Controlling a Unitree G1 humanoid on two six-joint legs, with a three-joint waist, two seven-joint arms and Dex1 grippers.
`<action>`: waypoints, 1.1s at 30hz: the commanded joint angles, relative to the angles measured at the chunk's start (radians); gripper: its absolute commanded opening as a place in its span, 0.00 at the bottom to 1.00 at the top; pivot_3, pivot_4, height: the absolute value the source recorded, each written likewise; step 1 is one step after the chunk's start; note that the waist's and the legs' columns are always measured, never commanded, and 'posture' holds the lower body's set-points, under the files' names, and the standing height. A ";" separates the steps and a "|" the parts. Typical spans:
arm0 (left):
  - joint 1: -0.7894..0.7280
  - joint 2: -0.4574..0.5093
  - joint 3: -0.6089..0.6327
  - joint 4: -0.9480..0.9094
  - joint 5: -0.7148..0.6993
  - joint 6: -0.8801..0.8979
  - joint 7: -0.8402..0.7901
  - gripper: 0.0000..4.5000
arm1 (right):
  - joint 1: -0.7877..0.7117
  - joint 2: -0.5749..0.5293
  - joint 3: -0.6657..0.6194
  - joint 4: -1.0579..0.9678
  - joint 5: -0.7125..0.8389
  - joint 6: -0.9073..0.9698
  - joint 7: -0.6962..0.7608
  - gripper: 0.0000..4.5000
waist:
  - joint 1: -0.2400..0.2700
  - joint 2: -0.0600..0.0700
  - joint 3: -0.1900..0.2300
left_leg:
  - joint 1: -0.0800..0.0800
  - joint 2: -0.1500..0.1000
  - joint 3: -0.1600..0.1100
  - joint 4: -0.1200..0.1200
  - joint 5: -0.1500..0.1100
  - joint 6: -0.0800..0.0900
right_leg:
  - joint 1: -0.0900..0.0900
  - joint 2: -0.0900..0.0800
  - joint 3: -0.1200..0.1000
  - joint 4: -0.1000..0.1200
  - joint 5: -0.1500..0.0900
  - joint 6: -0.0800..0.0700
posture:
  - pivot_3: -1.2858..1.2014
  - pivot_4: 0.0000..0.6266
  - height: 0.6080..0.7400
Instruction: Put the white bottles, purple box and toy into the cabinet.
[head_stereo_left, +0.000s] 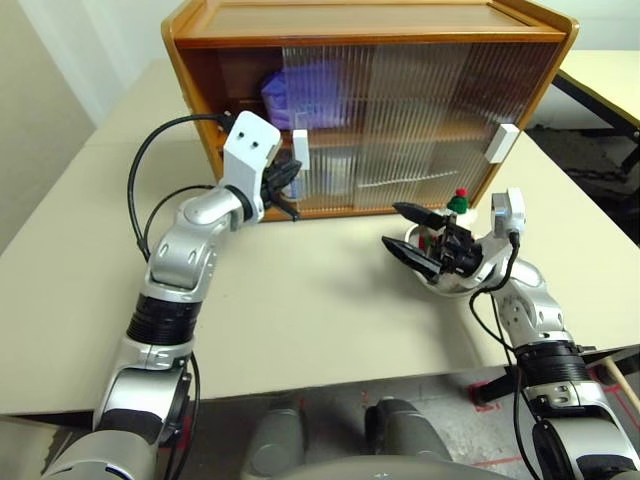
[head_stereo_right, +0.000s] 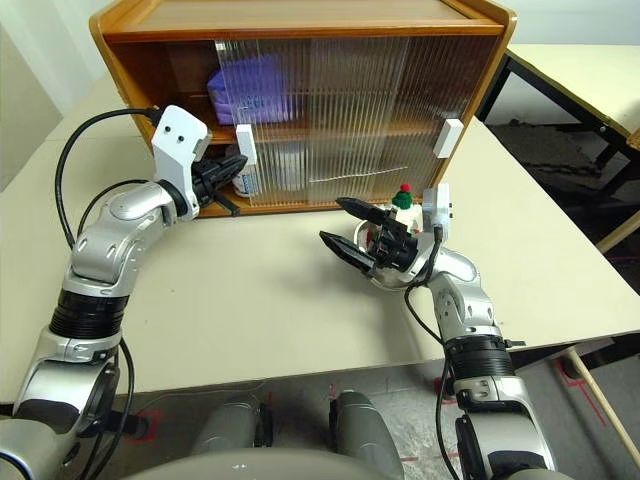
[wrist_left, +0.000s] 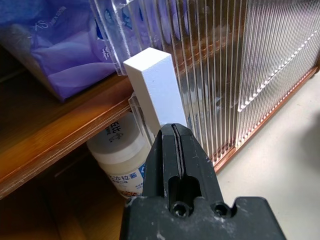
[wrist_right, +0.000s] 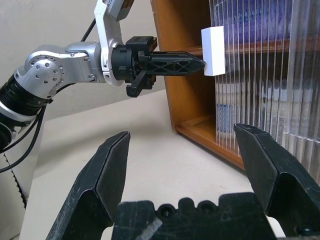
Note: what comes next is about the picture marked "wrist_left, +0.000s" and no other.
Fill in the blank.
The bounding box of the white block door handle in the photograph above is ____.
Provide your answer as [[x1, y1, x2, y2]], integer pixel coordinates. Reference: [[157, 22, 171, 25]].
[[123, 46, 189, 138]]

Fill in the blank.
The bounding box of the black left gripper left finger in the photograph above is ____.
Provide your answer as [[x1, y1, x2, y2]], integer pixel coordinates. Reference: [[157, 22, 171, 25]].
[[143, 122, 183, 201]]

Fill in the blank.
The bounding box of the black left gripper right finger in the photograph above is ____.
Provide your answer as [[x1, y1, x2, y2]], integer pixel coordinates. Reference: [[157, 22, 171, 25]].
[[173, 123, 223, 200]]

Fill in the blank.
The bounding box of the white lidded sauce bottle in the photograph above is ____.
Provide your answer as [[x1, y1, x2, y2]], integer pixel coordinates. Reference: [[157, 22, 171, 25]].
[[86, 111, 154, 201]]

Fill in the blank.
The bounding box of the purple tissue pack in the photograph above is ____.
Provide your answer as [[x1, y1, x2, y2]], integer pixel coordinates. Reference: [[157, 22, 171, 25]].
[[0, 0, 141, 104]]

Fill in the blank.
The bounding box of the ribbed clear acrylic door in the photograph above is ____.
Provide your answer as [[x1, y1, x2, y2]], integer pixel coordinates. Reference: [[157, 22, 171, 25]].
[[89, 0, 248, 162], [234, 0, 320, 151]]

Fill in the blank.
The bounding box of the brown wooden cabinet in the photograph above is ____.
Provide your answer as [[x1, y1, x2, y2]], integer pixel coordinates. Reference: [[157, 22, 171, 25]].
[[0, 42, 320, 240]]

